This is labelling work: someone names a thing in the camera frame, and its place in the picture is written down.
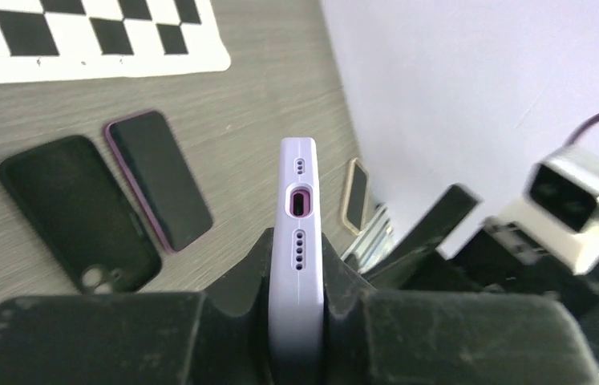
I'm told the black white checkerboard mat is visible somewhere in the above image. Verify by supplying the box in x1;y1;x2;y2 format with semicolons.
0;0;231;84

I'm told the phone with white edge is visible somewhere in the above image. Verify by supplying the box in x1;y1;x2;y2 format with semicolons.
268;137;324;384

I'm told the purple edged bare phone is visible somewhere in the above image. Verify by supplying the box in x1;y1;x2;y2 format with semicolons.
103;110;213;253

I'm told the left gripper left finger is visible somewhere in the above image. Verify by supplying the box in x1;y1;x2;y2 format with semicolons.
204;228;273;318

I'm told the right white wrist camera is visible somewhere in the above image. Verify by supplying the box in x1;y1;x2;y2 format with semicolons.
498;145;599;274

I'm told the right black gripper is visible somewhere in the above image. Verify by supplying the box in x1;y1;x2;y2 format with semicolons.
362;184;599;361

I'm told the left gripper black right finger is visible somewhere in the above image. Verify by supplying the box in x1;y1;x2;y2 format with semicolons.
322;233;374;319

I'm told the phone with pink edge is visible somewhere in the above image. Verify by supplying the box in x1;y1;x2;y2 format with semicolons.
340;157;370;235

